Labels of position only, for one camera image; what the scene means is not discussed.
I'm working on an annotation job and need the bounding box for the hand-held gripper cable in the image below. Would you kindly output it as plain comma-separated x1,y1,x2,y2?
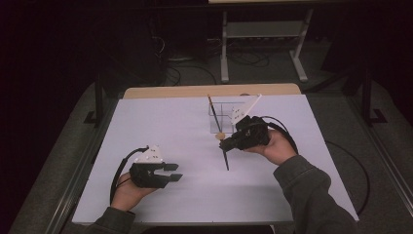
259,115,372,216
109,146,150,206

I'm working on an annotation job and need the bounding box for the white board table cover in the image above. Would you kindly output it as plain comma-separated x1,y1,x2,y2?
71,94,359,226

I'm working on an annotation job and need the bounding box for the tangle of black floor cables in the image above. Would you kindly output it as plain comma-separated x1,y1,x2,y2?
227,50,271,68

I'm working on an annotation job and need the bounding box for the wooden table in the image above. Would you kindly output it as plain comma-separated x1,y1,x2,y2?
122,82,302,100

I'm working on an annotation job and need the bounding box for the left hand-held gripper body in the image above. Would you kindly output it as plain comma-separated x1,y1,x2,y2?
129,144,170,189

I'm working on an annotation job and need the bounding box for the black brush with round head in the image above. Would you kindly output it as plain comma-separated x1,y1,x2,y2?
214,131,230,172

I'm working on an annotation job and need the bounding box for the black floor cable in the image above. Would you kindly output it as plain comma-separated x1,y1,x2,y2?
167,64,218,86

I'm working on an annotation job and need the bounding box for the person's right hand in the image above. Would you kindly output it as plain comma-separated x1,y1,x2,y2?
243,129,298,166

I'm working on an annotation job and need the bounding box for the right hand-held gripper cable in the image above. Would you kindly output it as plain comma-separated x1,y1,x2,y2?
259,115,372,216

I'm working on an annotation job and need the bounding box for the thin black gold-tipped brush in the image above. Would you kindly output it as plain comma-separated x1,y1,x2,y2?
206,94,223,134

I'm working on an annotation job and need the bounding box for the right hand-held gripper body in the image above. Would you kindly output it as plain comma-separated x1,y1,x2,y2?
230,94,271,151

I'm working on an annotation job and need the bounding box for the person's left hand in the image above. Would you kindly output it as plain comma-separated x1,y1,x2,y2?
110,172,157,213

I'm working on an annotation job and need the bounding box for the aluminium frame rail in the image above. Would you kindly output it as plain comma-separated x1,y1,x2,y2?
45,98,120,234
345,96,413,204

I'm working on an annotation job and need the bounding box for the black metal stand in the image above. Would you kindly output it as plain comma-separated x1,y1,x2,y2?
83,72,105,126
361,64,388,126

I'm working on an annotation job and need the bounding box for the clear acrylic organizer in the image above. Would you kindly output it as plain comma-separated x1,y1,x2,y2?
207,101,248,135

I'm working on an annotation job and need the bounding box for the left hand-held gripper cable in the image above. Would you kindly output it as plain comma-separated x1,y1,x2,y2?
109,146,150,206

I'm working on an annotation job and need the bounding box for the white metal desk frame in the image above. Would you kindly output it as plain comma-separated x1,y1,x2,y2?
207,0,342,84

